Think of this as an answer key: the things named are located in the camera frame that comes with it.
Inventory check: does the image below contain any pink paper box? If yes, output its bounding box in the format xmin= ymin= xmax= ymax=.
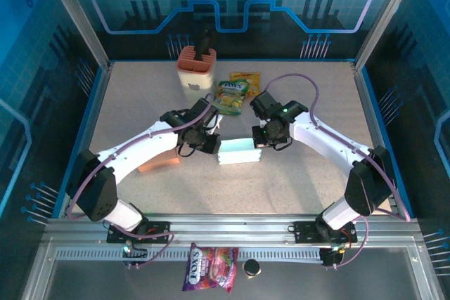
xmin=137 ymin=148 xmax=181 ymax=174

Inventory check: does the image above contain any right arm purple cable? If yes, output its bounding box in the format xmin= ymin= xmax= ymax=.
xmin=263 ymin=73 xmax=411 ymax=269

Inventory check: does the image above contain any cream knife block pink top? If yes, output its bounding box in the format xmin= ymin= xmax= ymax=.
xmin=176 ymin=46 xmax=218 ymax=106

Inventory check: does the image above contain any purple berries candy bag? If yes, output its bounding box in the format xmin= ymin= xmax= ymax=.
xmin=181 ymin=242 xmax=240 ymax=294

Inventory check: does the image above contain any aluminium front rail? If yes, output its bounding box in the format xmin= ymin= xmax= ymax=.
xmin=41 ymin=214 xmax=423 ymax=244

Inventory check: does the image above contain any aluminium side rail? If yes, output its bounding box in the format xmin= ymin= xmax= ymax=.
xmin=350 ymin=62 xmax=402 ymax=217
xmin=59 ymin=63 xmax=114 ymax=217

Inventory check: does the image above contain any black knife handle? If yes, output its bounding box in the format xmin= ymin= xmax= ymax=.
xmin=195 ymin=28 xmax=216 ymax=62

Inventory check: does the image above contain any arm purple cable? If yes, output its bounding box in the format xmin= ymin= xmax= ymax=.
xmin=66 ymin=93 xmax=215 ymax=269
xmin=263 ymin=73 xmax=411 ymax=269

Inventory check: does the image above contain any grey metal shelf panel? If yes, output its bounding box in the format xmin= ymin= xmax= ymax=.
xmin=24 ymin=240 xmax=444 ymax=300

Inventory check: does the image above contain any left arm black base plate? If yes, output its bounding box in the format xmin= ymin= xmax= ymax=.
xmin=106 ymin=220 xmax=172 ymax=244

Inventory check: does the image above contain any slotted grey cable duct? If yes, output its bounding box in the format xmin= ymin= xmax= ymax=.
xmin=56 ymin=247 xmax=326 ymax=262

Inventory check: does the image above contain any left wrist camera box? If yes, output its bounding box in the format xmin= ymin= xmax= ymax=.
xmin=207 ymin=113 xmax=224 ymax=136

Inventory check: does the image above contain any yellow candy bag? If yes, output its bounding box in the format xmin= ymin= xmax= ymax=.
xmin=229 ymin=72 xmax=262 ymax=98

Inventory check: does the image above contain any aluminium frame post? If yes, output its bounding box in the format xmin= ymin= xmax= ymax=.
xmin=354 ymin=0 xmax=423 ymax=71
xmin=40 ymin=0 xmax=110 ymax=71

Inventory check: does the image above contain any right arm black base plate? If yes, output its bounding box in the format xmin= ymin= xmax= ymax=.
xmin=292 ymin=220 xmax=359 ymax=244

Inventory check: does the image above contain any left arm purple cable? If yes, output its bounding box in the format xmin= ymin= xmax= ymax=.
xmin=66 ymin=93 xmax=215 ymax=269

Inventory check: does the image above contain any green candy bag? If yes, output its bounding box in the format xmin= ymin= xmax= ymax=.
xmin=212 ymin=80 xmax=249 ymax=117

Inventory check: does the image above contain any black round cap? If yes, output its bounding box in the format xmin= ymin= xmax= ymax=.
xmin=243 ymin=259 xmax=262 ymax=280

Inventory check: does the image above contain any black electronics module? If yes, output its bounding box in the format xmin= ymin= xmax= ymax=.
xmin=319 ymin=246 xmax=347 ymax=268
xmin=122 ymin=242 xmax=148 ymax=268

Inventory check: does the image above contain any light blue paper box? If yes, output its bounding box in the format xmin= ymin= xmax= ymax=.
xmin=217 ymin=138 xmax=263 ymax=167

